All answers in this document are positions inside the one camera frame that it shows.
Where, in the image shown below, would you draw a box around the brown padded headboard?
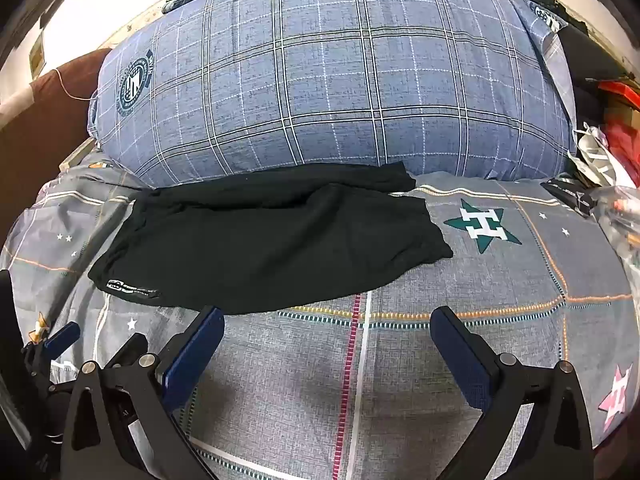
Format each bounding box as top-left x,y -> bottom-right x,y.
0,49 -> 112,248

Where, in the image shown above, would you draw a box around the small yellowish wall fixture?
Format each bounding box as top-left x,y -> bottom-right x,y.
29,39 -> 47,77

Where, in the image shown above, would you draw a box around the black cloth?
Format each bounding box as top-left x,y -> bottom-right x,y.
556,22 -> 638,128

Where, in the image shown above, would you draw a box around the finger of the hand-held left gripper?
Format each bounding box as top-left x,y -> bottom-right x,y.
42,321 -> 82,353
102,332 -> 149,373

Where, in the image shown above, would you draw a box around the clear plastic bag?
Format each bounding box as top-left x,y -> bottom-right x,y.
594,185 -> 640,273

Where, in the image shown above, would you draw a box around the small blue plaid pillow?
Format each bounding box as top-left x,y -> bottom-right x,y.
502,0 -> 576,128

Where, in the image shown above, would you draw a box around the wooden bed frame rail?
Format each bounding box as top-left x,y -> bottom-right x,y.
59,139 -> 97,172

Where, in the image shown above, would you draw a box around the red plastic bag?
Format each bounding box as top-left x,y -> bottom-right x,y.
596,79 -> 640,173

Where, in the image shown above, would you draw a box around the thin orange cable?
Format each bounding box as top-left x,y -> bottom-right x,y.
54,66 -> 97,102

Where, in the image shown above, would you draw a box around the black flat packet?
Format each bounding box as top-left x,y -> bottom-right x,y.
541,176 -> 599,217

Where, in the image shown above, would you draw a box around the large blue plaid pillow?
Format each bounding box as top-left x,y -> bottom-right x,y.
86,0 -> 577,190

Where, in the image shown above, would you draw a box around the grey star-print bed sheet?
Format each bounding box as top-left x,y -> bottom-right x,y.
0,152 -> 640,480

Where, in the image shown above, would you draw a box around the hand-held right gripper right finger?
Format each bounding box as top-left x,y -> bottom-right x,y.
430,306 -> 595,480

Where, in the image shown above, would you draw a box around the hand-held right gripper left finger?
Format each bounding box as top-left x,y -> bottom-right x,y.
59,305 -> 226,480

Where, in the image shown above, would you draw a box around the black pants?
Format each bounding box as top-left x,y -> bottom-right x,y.
87,161 -> 455,316

